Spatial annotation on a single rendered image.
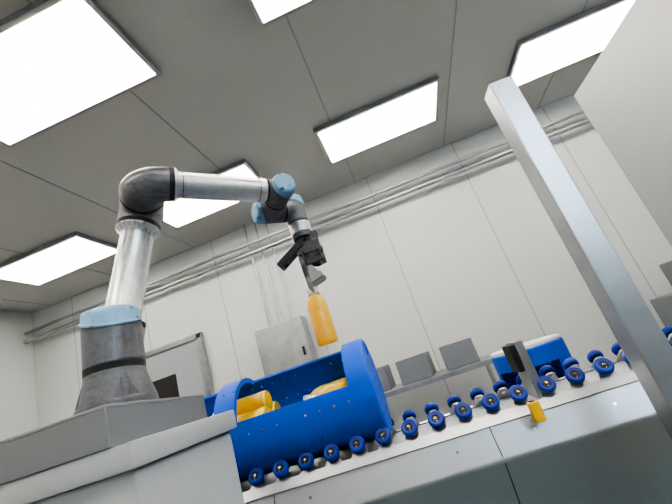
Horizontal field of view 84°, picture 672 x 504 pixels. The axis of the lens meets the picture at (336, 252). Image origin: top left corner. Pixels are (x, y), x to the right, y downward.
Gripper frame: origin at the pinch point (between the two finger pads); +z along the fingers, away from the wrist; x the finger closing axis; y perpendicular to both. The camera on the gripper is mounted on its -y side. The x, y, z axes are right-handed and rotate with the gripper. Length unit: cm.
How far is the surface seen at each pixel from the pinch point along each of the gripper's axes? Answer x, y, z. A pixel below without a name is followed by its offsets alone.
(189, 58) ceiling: 65, -49, -196
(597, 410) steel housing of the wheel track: -12, 62, 55
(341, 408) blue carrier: -13.5, 1.1, 37.1
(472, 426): -11, 32, 51
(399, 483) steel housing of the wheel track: -13, 10, 58
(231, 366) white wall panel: 333, -188, -24
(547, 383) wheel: -11, 54, 46
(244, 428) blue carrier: -13.8, -26.8, 34.4
